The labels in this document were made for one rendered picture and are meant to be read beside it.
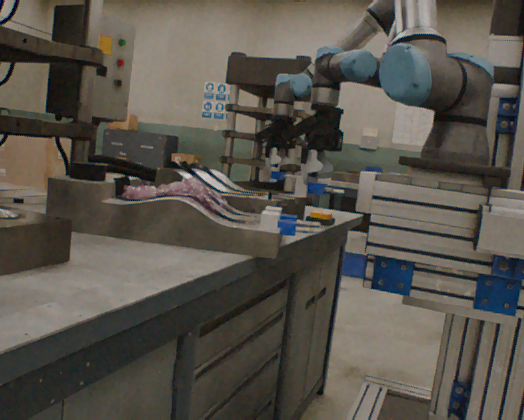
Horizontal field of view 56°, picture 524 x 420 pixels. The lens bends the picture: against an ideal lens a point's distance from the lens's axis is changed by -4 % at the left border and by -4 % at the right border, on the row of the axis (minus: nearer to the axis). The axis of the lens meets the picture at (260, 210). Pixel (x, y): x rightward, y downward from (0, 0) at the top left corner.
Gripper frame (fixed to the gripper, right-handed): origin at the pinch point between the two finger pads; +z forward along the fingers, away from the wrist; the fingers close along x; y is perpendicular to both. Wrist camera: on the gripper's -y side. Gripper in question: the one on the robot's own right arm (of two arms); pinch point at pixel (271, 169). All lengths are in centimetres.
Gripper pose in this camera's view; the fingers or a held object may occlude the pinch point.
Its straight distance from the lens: 191.2
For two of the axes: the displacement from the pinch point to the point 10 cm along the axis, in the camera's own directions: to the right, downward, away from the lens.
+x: 5.2, -0.4, 8.5
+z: -1.1, 9.9, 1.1
